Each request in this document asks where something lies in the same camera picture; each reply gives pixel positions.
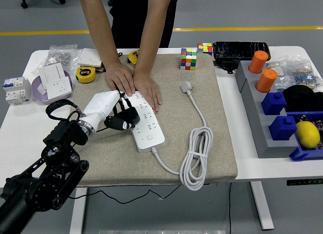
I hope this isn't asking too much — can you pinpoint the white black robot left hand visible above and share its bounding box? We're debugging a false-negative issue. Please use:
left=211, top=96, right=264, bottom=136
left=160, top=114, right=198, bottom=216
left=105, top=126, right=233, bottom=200
left=82, top=89, right=136, bottom=131

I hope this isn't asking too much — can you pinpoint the person's left hand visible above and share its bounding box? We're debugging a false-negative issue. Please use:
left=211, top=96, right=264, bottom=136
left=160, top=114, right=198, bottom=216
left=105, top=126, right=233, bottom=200
left=133, top=72, right=162, bottom=113

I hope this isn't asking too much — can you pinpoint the person's right hand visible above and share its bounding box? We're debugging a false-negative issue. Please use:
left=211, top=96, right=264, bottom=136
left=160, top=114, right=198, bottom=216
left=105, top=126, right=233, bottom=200
left=105, top=63, right=136, bottom=97

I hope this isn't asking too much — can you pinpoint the black plug adapter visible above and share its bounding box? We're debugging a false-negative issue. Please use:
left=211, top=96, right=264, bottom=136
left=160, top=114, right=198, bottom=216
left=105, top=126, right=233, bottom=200
left=117, top=106, right=141, bottom=125

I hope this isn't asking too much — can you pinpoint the white power strip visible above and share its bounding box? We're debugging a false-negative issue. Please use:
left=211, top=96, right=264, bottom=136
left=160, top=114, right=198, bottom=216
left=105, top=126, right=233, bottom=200
left=126, top=90, right=166, bottom=153

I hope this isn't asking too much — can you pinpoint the thin black adapter cord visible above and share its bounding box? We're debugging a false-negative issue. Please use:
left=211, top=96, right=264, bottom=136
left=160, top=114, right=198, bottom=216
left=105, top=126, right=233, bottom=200
left=68, top=126, right=182, bottom=205

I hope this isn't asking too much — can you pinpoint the square yellow tape measure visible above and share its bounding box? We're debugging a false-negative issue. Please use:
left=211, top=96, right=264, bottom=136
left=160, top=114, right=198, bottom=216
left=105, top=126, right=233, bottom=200
left=127, top=49, right=141, bottom=67

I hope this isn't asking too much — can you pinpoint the round yellow tape measure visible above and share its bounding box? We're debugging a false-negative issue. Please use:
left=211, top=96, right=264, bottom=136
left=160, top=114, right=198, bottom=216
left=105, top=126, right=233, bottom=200
left=75, top=66, right=97, bottom=83

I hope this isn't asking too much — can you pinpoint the large colourful puzzle cube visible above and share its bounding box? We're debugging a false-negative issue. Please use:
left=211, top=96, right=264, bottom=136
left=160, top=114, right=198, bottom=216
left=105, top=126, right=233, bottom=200
left=180, top=48, right=198, bottom=71

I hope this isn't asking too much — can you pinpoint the purple bowl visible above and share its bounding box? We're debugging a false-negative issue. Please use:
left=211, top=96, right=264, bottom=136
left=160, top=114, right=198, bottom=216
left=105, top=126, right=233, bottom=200
left=31, top=70, right=76, bottom=105

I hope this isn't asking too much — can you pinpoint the person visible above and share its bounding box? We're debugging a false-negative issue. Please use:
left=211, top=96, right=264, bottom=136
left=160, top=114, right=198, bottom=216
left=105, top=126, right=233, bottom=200
left=109, top=0, right=180, bottom=49

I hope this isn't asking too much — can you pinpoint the grey-brown mat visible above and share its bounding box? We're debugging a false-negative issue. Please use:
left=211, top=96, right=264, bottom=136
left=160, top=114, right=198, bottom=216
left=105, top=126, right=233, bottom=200
left=72, top=53, right=238, bottom=188

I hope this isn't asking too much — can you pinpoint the clear bag of screws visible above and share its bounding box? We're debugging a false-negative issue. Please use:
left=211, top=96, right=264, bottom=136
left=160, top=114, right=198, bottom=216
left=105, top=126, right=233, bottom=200
left=31, top=43, right=84, bottom=74

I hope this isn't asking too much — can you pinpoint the small colourful puzzle cube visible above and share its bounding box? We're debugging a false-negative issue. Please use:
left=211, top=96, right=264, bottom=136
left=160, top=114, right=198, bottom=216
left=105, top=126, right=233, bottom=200
left=197, top=42, right=213, bottom=56

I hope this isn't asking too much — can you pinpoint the black clip device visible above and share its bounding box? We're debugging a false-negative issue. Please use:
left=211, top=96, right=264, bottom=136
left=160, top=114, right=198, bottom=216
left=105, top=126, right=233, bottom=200
left=214, top=57, right=240, bottom=75

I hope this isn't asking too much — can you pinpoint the white circuit breaker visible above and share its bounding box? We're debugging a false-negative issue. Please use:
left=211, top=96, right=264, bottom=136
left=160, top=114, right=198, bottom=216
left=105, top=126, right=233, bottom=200
left=3, top=76, right=32, bottom=105

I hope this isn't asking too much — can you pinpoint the black wrapped tray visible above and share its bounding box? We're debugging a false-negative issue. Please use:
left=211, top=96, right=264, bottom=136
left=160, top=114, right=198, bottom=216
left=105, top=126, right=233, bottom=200
left=212, top=41, right=272, bottom=62

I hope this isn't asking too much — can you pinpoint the orange cylinder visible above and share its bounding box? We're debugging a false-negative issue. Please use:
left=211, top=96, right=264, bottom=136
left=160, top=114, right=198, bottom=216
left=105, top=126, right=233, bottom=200
left=248, top=50, right=269, bottom=74
left=256, top=69, right=278, bottom=93

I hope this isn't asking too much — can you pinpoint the grey block holder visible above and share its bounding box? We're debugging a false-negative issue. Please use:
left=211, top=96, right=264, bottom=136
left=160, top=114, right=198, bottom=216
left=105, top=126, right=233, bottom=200
left=235, top=60, right=300, bottom=159

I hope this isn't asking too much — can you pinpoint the blue square block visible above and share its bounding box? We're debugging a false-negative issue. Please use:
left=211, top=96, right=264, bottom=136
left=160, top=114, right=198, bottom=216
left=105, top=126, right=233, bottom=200
left=268, top=115, right=298, bottom=142
left=261, top=91, right=287, bottom=116

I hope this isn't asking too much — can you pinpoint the clear bag of small parts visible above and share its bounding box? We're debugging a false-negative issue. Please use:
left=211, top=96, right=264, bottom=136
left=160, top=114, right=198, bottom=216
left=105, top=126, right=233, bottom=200
left=266, top=59, right=295, bottom=92

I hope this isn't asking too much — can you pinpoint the black cloth bundle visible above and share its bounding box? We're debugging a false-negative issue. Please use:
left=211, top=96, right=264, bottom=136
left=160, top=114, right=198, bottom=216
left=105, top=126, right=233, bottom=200
left=282, top=84, right=323, bottom=113

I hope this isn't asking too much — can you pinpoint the clear bag of resistors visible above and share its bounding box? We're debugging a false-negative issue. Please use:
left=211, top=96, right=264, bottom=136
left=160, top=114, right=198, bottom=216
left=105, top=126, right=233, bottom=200
left=287, top=54, right=323, bottom=90

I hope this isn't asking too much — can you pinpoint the yellow lemon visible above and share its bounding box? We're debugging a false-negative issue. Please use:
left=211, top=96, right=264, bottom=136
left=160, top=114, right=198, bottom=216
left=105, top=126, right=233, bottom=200
left=295, top=121, right=320, bottom=149

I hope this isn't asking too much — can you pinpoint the blue storage bin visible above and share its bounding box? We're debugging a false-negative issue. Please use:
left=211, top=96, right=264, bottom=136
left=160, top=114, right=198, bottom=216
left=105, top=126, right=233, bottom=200
left=285, top=110, right=323, bottom=162

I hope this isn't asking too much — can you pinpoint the black table control panel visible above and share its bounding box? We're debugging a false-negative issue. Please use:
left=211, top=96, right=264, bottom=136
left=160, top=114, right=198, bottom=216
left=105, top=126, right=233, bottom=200
left=286, top=178, right=323, bottom=186

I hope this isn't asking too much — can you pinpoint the white wall switch plate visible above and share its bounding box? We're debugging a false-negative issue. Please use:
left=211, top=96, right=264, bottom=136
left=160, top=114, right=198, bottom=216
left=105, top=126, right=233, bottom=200
left=77, top=48, right=103, bottom=68

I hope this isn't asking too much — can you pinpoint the white power strip cable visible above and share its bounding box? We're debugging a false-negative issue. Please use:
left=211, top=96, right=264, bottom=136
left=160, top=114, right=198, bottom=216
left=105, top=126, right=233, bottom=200
left=150, top=80, right=214, bottom=192

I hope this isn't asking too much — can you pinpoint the white switch panel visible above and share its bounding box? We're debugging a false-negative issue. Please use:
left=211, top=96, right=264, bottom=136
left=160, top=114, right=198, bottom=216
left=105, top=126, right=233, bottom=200
left=37, top=62, right=68, bottom=90

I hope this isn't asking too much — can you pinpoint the black hanging cable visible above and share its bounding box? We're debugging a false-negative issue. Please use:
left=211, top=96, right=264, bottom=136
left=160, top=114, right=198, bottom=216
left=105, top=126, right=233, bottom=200
left=228, top=182, right=233, bottom=234

